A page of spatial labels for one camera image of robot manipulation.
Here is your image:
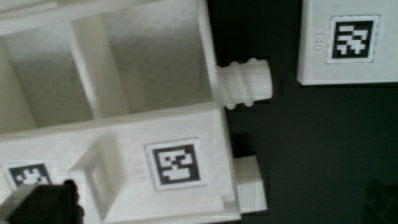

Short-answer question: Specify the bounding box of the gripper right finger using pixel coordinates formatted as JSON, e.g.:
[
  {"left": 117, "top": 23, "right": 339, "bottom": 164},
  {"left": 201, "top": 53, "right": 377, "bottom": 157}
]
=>
[{"left": 363, "top": 180, "right": 398, "bottom": 224}]

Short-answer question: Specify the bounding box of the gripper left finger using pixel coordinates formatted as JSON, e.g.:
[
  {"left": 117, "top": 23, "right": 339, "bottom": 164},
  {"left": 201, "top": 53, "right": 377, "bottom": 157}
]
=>
[{"left": 0, "top": 179, "right": 85, "bottom": 224}]

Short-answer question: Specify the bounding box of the white door panel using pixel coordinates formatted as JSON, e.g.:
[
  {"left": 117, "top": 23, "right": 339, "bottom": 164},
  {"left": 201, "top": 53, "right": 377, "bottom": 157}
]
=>
[
  {"left": 297, "top": 0, "right": 398, "bottom": 85},
  {"left": 0, "top": 104, "right": 267, "bottom": 224}
]

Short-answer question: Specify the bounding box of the white cabinet body box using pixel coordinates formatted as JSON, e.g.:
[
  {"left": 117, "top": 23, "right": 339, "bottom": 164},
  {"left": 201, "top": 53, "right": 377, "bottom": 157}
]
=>
[{"left": 0, "top": 0, "right": 272, "bottom": 134}]

